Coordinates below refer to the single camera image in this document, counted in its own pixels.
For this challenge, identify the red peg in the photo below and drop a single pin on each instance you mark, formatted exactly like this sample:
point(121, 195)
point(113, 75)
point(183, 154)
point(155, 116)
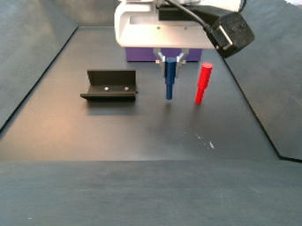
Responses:
point(204, 81)

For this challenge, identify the blue peg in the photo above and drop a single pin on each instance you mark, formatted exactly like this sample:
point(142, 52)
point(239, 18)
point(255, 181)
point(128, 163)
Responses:
point(171, 76)

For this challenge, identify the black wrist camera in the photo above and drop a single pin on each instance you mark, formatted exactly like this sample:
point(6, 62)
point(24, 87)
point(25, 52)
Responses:
point(231, 33)

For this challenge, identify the black angle bracket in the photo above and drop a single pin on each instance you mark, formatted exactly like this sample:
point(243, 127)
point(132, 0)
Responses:
point(112, 85)

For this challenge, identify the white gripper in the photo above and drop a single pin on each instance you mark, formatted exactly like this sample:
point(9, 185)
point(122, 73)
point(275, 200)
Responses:
point(140, 29)

